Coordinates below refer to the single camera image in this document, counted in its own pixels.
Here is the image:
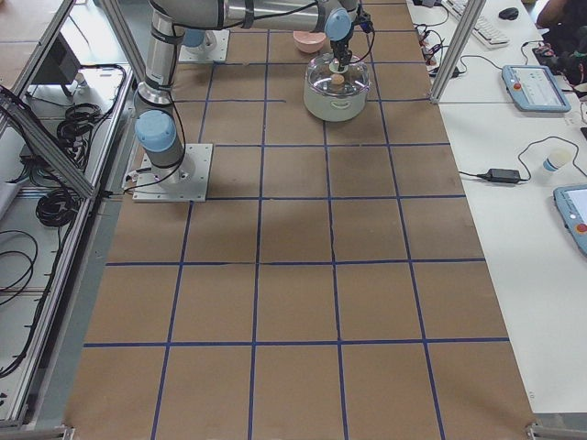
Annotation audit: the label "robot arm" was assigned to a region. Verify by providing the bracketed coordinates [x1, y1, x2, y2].
[177, 1, 355, 71]
[135, 1, 254, 187]

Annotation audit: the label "black computer mouse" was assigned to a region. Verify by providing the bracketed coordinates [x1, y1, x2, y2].
[498, 6, 519, 21]

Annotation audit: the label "aluminium frame post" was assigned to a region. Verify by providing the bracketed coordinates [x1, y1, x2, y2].
[429, 0, 486, 104]

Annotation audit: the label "beige egg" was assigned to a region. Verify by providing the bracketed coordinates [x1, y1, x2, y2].
[331, 74, 345, 87]

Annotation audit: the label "paper cup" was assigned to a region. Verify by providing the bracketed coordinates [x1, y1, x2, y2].
[542, 148, 572, 172]

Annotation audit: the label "glass pot lid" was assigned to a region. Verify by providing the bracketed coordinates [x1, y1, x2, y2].
[305, 53, 371, 97]

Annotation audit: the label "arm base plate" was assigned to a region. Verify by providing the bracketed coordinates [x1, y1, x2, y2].
[179, 28, 229, 64]
[132, 144, 214, 203]

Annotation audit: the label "blue teach pendant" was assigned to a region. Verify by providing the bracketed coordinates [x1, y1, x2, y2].
[501, 65, 571, 113]
[553, 184, 587, 255]

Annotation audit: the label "coiled black cables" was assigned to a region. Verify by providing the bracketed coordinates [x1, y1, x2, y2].
[35, 103, 103, 228]

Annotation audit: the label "pale green metal pot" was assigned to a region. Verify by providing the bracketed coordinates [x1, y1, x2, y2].
[304, 81, 370, 122]

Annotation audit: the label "white keyboard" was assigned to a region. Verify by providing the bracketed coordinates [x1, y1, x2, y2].
[441, 0, 510, 50]

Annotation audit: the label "pink bowl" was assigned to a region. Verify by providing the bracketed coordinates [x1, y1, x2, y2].
[293, 31, 327, 54]

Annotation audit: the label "black power brick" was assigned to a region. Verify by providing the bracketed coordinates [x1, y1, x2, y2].
[476, 169, 523, 184]

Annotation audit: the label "aluminium frame rail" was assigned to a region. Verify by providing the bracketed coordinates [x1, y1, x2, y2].
[1, 85, 96, 199]

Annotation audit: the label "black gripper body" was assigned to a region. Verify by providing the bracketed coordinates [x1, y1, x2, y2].
[330, 38, 352, 62]

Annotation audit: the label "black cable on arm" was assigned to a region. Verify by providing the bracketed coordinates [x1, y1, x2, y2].
[348, 4, 377, 65]

